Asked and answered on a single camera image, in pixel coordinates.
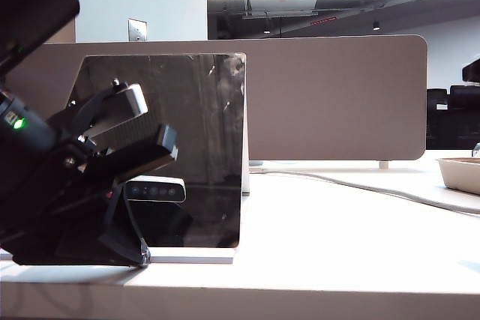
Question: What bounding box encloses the black office chair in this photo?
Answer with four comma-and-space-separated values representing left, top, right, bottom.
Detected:
426, 88, 449, 151
448, 85, 480, 151

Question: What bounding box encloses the black bulky background object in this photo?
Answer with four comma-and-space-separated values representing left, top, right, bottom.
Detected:
461, 58, 480, 83

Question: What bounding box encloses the silver wall switch plate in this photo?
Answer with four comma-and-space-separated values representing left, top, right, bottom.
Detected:
127, 18, 148, 42

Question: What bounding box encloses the beige paper tray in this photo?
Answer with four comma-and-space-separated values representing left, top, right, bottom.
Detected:
436, 157, 480, 196

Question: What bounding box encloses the thick grey cable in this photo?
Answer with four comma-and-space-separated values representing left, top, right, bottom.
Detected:
249, 168, 480, 219

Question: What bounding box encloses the brown desk divider panel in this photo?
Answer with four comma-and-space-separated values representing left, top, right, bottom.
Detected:
7, 34, 429, 163

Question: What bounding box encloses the square mirror with white base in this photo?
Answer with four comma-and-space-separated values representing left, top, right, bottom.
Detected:
0, 52, 251, 265

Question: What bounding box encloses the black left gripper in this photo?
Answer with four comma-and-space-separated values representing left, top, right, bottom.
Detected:
0, 85, 179, 268

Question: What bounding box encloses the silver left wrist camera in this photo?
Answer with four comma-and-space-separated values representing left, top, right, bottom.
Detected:
80, 79, 162, 147

